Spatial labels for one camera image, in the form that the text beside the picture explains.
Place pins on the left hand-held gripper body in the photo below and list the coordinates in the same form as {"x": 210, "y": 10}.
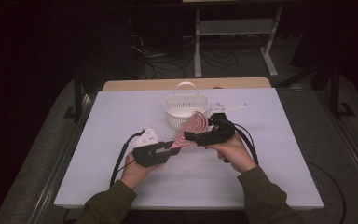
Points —
{"x": 146, "y": 155}

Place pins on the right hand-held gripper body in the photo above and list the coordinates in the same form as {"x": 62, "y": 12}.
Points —
{"x": 219, "y": 133}

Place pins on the red white patterned cloth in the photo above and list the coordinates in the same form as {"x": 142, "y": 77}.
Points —
{"x": 192, "y": 126}

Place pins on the white plastic basket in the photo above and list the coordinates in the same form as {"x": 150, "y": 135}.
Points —
{"x": 180, "y": 107}

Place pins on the person's left hand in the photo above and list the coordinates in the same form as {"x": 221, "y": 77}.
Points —
{"x": 136, "y": 174}

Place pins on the person's right hand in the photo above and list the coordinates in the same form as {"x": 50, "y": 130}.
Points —
{"x": 236, "y": 155}

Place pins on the black metal stand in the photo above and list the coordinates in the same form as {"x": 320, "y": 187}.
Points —
{"x": 335, "y": 90}
{"x": 77, "y": 96}

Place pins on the white metal stand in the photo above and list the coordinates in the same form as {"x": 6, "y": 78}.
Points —
{"x": 236, "y": 28}

